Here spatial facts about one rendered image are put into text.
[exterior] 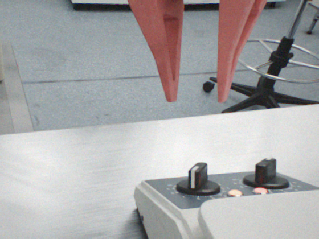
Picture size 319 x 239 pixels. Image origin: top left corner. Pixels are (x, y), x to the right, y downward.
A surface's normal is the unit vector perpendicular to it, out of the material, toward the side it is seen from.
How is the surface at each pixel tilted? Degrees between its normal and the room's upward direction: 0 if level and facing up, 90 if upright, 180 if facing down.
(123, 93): 0
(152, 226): 90
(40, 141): 0
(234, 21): 88
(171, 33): 48
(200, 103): 0
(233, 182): 30
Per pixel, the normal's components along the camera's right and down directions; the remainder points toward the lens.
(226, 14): -0.36, 0.50
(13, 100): 0.13, -0.78
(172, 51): -0.38, -0.22
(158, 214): -0.96, 0.06
